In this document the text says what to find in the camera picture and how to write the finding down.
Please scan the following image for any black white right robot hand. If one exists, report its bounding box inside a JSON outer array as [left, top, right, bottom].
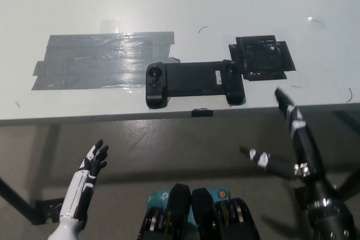
[[239, 87, 327, 186]]

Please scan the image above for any black table leg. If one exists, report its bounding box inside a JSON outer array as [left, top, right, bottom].
[[336, 164, 360, 200], [0, 176, 39, 225]]

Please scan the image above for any black teal robot torso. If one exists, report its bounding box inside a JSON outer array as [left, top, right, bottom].
[[137, 183, 261, 240]]

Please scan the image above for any large grey duct tape patch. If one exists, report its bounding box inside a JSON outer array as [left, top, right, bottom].
[[30, 31, 181, 92]]

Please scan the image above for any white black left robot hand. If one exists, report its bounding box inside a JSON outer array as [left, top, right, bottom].
[[60, 139, 110, 222]]

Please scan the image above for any black game controller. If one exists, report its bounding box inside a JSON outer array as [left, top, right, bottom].
[[145, 59, 246, 110]]

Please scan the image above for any square black tape patch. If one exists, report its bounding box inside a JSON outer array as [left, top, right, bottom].
[[228, 34, 297, 81]]

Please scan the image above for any small black tape piece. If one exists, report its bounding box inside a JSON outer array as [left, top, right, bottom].
[[191, 107, 214, 118]]

